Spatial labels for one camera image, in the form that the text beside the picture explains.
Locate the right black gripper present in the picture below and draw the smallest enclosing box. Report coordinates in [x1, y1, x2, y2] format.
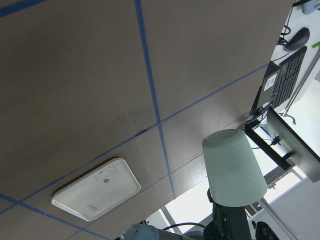
[203, 189, 252, 240]

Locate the pale green cup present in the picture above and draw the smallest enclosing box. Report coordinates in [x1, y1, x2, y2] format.
[202, 129, 267, 207]

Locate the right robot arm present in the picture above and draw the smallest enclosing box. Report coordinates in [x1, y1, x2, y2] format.
[124, 190, 252, 240]

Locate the cream rabbit tray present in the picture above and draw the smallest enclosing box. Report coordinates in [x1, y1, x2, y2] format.
[51, 157, 141, 222]

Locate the black monitor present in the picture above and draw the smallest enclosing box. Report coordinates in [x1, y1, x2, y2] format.
[244, 108, 320, 183]

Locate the black power adapter box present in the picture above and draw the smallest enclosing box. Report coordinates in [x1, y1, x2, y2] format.
[251, 61, 280, 114]

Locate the black keyboard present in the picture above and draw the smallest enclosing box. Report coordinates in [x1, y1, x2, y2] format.
[272, 46, 308, 108]

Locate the black computer mouse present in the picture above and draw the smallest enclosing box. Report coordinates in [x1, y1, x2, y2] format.
[284, 27, 310, 53]

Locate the green plastic part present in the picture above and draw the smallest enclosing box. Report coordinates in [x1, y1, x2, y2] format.
[312, 42, 320, 48]

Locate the aluminium frame post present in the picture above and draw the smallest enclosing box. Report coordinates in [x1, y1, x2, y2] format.
[258, 198, 301, 240]

